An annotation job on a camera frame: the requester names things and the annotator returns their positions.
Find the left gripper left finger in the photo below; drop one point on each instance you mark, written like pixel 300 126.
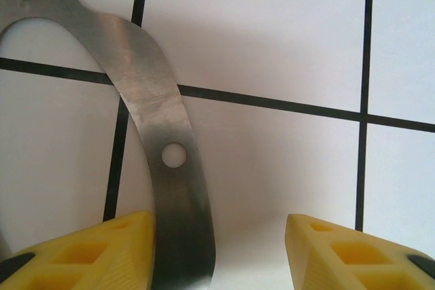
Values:
pixel 85 263

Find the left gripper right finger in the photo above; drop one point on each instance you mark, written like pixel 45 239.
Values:
pixel 316 252

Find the curved numbered steel plate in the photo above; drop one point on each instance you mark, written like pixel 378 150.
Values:
pixel 146 66

